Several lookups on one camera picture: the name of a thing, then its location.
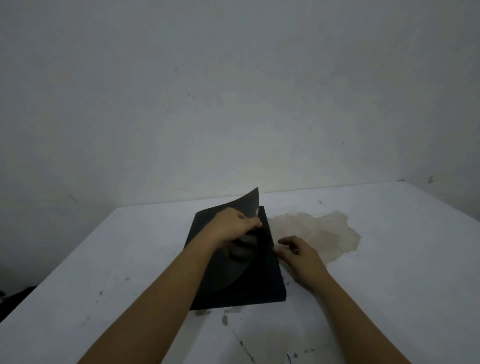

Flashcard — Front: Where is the person's left hand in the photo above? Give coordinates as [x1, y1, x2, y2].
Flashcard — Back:
[207, 207, 263, 251]

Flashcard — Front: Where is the black paper sheet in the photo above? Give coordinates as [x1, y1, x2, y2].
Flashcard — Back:
[204, 187, 261, 295]

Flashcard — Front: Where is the black sheet stack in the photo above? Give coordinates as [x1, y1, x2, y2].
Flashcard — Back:
[182, 205, 289, 311]

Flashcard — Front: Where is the person's left forearm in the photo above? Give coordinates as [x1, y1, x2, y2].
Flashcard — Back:
[77, 229, 222, 364]

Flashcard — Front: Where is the person's right forearm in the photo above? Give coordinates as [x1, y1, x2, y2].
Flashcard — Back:
[308, 274, 412, 364]

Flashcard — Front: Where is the person's right hand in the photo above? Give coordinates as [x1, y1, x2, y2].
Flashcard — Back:
[272, 236, 333, 293]

